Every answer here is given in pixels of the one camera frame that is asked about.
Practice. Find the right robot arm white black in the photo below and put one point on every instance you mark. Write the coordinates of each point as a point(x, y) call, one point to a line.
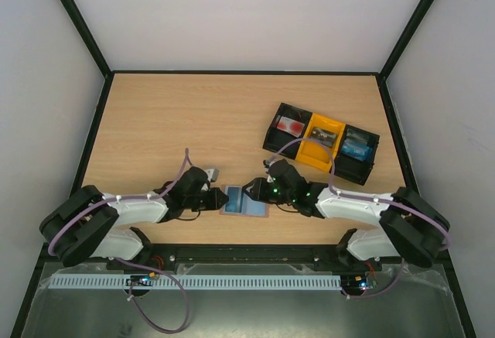
point(402, 223)

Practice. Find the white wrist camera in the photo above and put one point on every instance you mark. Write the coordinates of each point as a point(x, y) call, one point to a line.
point(212, 174)
point(267, 163)

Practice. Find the black bin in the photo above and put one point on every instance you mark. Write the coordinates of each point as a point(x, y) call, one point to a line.
point(351, 169)
point(275, 139)

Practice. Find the black frame post right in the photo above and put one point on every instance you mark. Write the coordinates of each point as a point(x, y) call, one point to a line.
point(407, 34)

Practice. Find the yellow bin middle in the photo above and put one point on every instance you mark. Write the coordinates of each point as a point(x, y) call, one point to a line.
point(314, 154)

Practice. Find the black bin right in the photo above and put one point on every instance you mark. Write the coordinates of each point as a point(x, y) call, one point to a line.
point(351, 169)

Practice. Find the black bin left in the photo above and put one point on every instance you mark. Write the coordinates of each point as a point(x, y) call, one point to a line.
point(275, 139)

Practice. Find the black aluminium front rail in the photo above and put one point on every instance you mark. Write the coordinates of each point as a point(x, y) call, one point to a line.
point(318, 257)

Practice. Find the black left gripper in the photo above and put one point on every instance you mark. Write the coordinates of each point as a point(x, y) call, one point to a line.
point(215, 204)

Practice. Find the black frame post left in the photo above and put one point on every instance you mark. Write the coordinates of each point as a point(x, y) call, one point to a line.
point(85, 34)

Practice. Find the blue VIP credit card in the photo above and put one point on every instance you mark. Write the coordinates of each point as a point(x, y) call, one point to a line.
point(358, 152)

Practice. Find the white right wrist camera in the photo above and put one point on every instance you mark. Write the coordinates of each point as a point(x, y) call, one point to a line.
point(267, 163)

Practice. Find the red white card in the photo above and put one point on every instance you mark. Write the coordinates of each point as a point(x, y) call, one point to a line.
point(290, 126)

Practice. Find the grey VIP credit card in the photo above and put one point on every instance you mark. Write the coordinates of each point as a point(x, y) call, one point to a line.
point(323, 136)

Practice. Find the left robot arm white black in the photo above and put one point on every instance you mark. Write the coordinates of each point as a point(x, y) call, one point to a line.
point(92, 224)

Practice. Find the light blue slotted cable duct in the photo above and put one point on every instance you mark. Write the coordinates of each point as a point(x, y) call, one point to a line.
point(198, 282)

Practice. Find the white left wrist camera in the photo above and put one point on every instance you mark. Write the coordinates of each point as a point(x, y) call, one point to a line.
point(212, 174)

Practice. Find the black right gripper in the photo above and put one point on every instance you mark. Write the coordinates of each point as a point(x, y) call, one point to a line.
point(259, 191)

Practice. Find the black frame post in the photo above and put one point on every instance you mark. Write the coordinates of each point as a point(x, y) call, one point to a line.
point(407, 34)
point(85, 34)

